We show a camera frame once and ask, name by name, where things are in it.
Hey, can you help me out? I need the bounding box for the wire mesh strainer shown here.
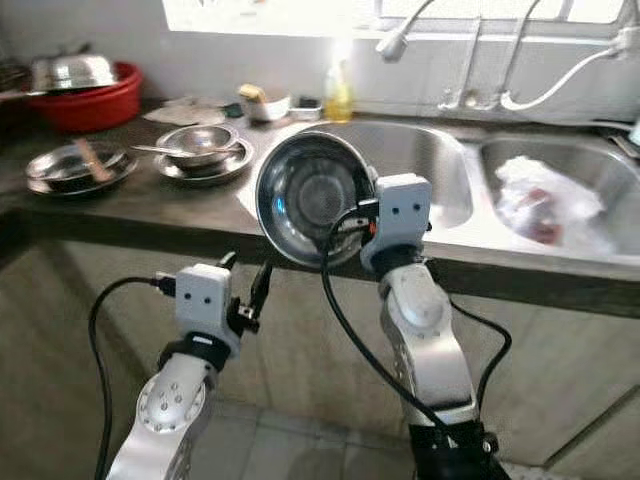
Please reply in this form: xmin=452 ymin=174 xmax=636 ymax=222
xmin=0 ymin=60 xmax=51 ymax=101

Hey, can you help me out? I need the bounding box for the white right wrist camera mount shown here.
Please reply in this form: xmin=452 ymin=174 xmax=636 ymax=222
xmin=360 ymin=173 xmax=433 ymax=273

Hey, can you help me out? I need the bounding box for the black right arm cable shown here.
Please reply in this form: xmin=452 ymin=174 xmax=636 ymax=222
xmin=322 ymin=200 xmax=513 ymax=451

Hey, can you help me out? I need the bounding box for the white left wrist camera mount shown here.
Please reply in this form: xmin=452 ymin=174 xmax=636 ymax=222
xmin=175 ymin=263 xmax=241 ymax=346

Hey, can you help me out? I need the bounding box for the yellow dish soap bottle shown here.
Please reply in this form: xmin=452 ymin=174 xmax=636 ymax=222
xmin=323 ymin=40 xmax=354 ymax=123

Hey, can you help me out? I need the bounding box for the domed stainless steel lid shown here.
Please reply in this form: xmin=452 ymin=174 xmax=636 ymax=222
xmin=30 ymin=45 xmax=119 ymax=93

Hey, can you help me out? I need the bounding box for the clear plastic bag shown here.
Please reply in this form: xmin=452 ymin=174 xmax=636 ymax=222
xmin=493 ymin=155 xmax=611 ymax=251

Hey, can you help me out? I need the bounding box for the stainless steel plate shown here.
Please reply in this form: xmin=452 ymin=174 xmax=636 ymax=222
xmin=155 ymin=140 xmax=254 ymax=187
xmin=25 ymin=148 xmax=139 ymax=198

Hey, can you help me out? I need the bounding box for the wooden chopstick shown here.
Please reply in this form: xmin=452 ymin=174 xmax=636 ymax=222
xmin=75 ymin=138 xmax=113 ymax=183
xmin=78 ymin=138 xmax=116 ymax=182

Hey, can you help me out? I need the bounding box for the small white tray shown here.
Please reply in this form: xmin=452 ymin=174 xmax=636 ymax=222
xmin=288 ymin=100 xmax=323 ymax=121

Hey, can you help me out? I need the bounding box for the stainless steel bowl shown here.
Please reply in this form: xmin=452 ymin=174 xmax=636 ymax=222
xmin=30 ymin=143 xmax=123 ymax=191
xmin=255 ymin=130 xmax=376 ymax=269
xmin=165 ymin=124 xmax=241 ymax=171

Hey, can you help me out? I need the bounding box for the white ceramic bowl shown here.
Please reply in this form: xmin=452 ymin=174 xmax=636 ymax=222
xmin=242 ymin=92 xmax=291 ymax=123

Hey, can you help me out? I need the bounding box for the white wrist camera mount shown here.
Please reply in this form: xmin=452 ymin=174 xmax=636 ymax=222
xmin=360 ymin=173 xmax=433 ymax=273
xmin=175 ymin=263 xmax=241 ymax=346

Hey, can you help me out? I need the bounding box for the stainless steel double sink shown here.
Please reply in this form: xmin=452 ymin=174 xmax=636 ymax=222
xmin=240 ymin=118 xmax=640 ymax=263

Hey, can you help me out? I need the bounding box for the white dish cloth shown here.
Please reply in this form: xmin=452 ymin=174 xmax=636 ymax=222
xmin=145 ymin=97 xmax=229 ymax=128

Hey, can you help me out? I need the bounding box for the stainless steel spoon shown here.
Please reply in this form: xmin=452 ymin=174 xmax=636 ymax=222
xmin=130 ymin=145 xmax=206 ymax=158

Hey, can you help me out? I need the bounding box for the gooseneck faucet with white hose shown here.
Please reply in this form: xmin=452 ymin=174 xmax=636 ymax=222
xmin=495 ymin=0 xmax=640 ymax=113

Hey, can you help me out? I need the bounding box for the red plastic basin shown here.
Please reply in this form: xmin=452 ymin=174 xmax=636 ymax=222
xmin=28 ymin=62 xmax=144 ymax=134

